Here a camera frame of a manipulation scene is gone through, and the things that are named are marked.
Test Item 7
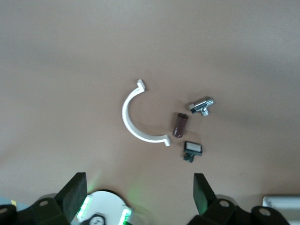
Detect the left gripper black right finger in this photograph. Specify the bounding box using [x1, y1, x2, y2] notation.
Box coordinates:
[189, 173, 254, 225]

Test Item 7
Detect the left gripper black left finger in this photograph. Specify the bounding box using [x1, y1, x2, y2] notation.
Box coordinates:
[31, 172, 88, 225]

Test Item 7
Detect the black white-faced rectangular push button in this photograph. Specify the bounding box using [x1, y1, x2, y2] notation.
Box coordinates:
[182, 141, 203, 163]

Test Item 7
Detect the white drawer cabinet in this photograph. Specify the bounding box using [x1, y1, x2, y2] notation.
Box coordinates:
[262, 195, 300, 225]

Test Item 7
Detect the brown rectangular block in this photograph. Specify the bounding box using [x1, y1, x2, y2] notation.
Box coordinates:
[172, 112, 189, 138]

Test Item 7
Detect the chrome angle valve fitting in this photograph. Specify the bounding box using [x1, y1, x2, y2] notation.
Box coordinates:
[188, 96, 215, 117]

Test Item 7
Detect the white half-ring pipe clamp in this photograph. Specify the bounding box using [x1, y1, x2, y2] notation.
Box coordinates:
[121, 79, 172, 148]

